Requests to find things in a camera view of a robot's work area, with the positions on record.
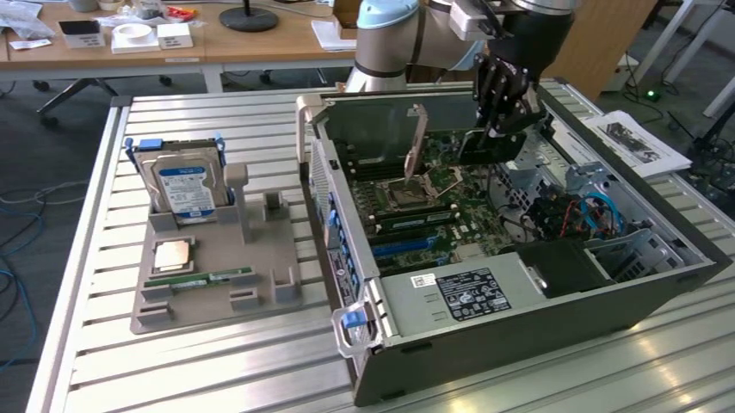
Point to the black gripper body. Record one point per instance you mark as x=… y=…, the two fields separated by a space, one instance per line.
x=533 y=38

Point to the graphics card with black heatsink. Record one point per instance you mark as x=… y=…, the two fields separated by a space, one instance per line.
x=493 y=148

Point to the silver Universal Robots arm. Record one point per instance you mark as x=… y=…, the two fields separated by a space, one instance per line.
x=384 y=43

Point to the wooden cabinet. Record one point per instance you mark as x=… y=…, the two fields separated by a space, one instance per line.
x=603 y=43

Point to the metal disk bay cage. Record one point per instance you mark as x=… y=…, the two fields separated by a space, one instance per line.
x=516 y=176

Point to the printed paper stack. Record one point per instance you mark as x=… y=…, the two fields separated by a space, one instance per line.
x=637 y=142

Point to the metal socket cover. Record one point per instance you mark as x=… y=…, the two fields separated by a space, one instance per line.
x=444 y=180

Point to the white table leg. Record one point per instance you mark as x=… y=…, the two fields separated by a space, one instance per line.
x=660 y=47

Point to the device with green light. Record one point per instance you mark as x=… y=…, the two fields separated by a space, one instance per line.
x=651 y=94

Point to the CPU socket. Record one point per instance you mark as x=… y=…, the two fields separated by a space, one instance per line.
x=408 y=193

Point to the green motherboard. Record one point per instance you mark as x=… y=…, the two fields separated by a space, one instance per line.
x=471 y=228

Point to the white papers on desk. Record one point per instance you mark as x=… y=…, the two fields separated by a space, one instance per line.
x=332 y=36

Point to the installed RAM stick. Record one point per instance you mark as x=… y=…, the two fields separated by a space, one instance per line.
x=413 y=220

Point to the black round lamp base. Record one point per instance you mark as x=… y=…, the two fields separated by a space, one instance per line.
x=249 y=19

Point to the grey power supply unit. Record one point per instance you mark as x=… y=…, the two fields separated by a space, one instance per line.
x=413 y=310

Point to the open dark grey PC case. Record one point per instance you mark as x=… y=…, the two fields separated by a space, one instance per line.
x=516 y=344

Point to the plain white box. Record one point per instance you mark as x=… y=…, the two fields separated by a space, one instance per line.
x=174 y=36

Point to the red small item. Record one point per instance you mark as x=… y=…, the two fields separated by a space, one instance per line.
x=180 y=14

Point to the hard disk with blue label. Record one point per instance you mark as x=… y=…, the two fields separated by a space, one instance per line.
x=184 y=189

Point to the blue plastic disk carrier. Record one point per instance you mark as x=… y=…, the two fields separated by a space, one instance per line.
x=150 y=144

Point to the grey plastic parts rack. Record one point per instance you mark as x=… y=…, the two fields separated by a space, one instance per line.
x=229 y=275

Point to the white box with tape roll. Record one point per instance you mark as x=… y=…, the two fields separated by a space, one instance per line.
x=134 y=38

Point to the CPU with metal lid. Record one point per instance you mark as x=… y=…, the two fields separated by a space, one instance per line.
x=172 y=256

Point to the green RAM stick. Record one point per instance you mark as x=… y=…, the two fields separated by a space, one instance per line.
x=194 y=279

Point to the white box with black top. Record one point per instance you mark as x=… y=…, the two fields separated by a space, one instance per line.
x=82 y=34

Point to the black office chair base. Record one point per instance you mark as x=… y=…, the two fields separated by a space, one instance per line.
x=68 y=92

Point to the wooden office desk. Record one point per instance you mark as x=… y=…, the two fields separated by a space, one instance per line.
x=68 y=56

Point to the white paper card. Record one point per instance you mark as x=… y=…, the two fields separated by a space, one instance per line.
x=28 y=44

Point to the clear plastic bag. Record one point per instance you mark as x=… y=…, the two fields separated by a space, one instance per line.
x=22 y=19

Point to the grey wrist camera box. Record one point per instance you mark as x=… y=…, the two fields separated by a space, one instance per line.
x=468 y=19

